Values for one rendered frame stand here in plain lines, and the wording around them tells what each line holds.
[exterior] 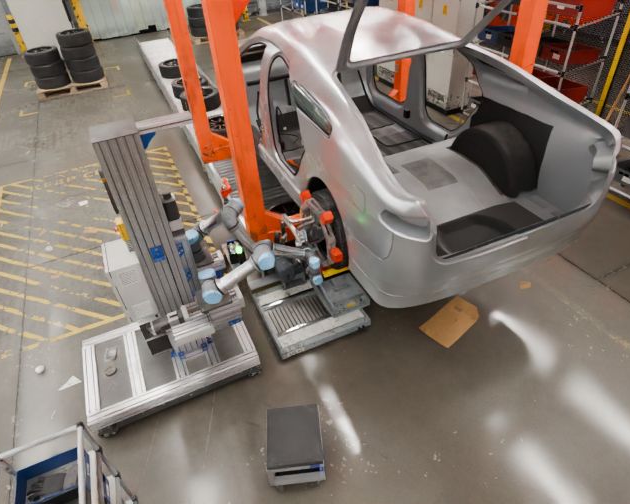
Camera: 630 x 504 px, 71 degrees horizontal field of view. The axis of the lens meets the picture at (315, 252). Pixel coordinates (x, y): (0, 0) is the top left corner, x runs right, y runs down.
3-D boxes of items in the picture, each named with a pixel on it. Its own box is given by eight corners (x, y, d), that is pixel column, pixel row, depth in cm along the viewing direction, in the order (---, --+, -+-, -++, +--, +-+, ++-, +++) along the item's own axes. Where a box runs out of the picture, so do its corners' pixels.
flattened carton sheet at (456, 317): (484, 314, 394) (484, 311, 392) (447, 349, 367) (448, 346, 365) (455, 297, 412) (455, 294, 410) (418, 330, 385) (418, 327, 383)
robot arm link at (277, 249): (247, 246, 306) (307, 258, 331) (250, 255, 298) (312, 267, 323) (253, 232, 301) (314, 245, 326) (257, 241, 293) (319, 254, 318)
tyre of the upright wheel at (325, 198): (368, 276, 366) (370, 210, 323) (342, 286, 359) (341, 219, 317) (332, 233, 413) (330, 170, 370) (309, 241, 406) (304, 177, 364)
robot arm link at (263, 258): (207, 294, 304) (273, 250, 302) (211, 309, 293) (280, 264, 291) (196, 284, 296) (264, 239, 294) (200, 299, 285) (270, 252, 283)
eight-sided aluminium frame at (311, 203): (337, 277, 358) (335, 221, 324) (330, 279, 356) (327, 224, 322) (310, 241, 398) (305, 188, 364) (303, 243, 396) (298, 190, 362)
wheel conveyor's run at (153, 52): (244, 137, 720) (240, 113, 695) (191, 149, 695) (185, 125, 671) (170, 46, 1215) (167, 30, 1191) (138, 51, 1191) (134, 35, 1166)
